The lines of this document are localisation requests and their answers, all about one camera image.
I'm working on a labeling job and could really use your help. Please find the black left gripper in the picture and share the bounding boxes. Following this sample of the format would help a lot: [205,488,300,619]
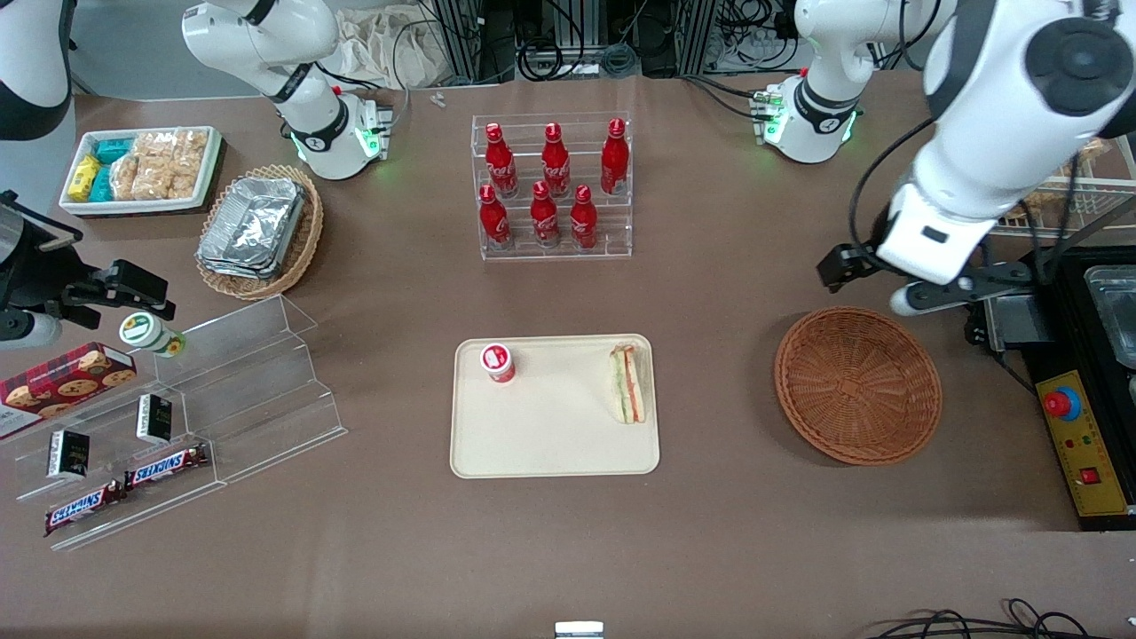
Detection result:
[816,240,890,295]

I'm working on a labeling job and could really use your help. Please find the triangular sandwich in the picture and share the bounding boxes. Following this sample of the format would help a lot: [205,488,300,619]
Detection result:
[608,343,649,425]

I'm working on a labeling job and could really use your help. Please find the round brown wicker basket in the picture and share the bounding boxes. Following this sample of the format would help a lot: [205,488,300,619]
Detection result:
[774,306,943,467]

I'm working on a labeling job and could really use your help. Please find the white rectangular snack tray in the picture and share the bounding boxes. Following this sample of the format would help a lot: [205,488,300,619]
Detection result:
[59,126,223,217]

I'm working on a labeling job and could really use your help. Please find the oval light wicker basket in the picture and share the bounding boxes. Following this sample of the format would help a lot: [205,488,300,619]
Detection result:
[195,164,325,301]

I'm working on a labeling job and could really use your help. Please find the metal tray in appliance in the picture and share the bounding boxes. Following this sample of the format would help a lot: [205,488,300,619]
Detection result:
[1085,264,1136,369]

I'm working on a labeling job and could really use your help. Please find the beige plastic tray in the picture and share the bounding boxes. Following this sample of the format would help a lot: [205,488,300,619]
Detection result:
[449,334,661,480]

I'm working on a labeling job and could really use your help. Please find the green-lidded white bottle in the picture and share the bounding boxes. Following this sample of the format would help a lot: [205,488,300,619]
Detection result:
[119,312,187,359]

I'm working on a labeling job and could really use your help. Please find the small black box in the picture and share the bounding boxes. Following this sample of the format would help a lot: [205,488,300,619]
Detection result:
[136,394,174,446]
[46,430,91,481]

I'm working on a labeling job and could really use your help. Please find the red plaid cookie box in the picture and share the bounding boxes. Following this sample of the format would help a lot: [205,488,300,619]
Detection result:
[0,342,138,442]

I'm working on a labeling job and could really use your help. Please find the stack of foil trays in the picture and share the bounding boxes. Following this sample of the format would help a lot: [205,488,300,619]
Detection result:
[197,177,308,280]

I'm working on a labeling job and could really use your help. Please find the yellow snack packet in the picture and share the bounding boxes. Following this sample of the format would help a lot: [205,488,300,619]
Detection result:
[67,154,102,201]

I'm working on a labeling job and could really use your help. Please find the clear acrylic stepped shelf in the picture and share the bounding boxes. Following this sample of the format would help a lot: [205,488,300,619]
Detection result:
[0,295,349,553]

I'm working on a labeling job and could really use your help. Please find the snickers chocolate bar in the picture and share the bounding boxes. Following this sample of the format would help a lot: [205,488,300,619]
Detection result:
[44,480,128,537]
[124,443,210,492]

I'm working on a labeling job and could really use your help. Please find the grey metal appliance flap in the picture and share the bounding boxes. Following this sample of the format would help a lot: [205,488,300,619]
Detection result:
[981,293,1053,353]

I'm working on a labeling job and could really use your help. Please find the clear acrylic bottle rack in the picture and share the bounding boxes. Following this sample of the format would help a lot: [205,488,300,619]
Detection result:
[470,112,634,262]

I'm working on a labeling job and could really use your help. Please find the black appliance housing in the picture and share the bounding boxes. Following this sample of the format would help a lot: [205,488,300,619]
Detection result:
[981,246,1136,533]

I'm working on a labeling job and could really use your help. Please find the red cola bottle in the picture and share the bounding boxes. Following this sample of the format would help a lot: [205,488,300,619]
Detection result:
[569,185,599,250]
[540,122,572,198]
[600,118,630,196]
[484,122,519,198]
[530,181,562,249]
[478,184,512,250]

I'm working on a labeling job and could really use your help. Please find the yellow emergency stop control box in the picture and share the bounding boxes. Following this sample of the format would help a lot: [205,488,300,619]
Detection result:
[1036,371,1136,518]

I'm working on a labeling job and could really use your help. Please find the beige cloth bag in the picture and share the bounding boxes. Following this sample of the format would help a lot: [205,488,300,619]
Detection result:
[333,7,445,90]

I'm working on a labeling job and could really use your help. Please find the red cup with white lid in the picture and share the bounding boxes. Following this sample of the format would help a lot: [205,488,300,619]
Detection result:
[480,343,517,384]

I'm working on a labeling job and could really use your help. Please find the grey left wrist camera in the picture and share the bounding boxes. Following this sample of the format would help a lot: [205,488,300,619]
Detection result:
[890,262,1036,318]

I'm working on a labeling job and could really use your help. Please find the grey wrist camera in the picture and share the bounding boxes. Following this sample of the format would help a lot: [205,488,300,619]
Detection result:
[0,311,63,349]
[890,262,1036,318]

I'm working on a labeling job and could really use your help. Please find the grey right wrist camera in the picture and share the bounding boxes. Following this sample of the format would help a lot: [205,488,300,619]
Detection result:
[0,311,63,349]

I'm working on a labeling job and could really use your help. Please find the black appliance power cable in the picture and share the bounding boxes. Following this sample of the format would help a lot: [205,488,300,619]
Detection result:
[963,302,1039,396]

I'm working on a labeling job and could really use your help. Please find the white wire basket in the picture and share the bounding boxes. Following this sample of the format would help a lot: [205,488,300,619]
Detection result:
[990,133,1136,238]

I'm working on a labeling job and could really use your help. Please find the coiled black background cables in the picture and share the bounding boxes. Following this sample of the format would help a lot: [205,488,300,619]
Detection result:
[517,35,642,83]

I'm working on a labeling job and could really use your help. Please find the black cables at table edge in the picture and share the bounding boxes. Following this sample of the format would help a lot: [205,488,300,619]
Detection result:
[865,599,1136,639]

